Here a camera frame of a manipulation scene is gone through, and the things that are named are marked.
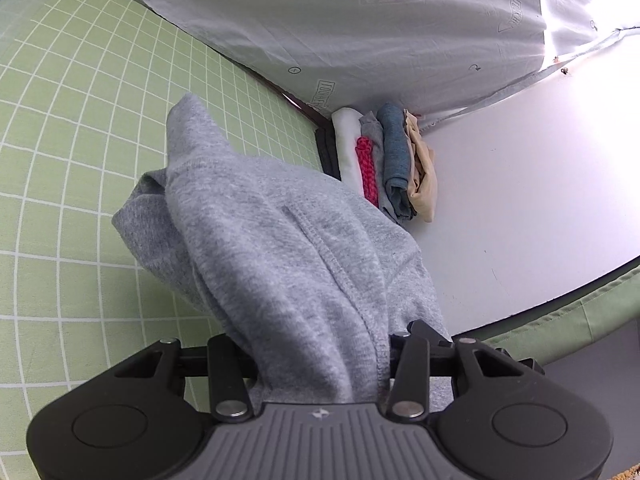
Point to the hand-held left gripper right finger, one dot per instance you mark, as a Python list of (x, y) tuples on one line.
[(415, 360)]

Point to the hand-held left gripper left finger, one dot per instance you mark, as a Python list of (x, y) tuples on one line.
[(235, 360)]

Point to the grey zip hoodie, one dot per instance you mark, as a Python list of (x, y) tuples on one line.
[(280, 240)]

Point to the stack of folded clothes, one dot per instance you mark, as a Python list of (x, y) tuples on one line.
[(347, 150)]

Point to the beige folded garment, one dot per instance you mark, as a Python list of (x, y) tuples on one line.
[(425, 185)]

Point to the red knitted garment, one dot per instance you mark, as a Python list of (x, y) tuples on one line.
[(365, 165)]

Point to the blue-grey folded garment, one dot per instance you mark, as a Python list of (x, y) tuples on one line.
[(395, 155)]

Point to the black folded garment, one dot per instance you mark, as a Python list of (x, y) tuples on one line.
[(327, 152)]

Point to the grey folded garment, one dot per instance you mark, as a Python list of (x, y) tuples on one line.
[(372, 132)]

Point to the white printed sheet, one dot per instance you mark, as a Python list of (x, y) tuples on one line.
[(375, 25)]

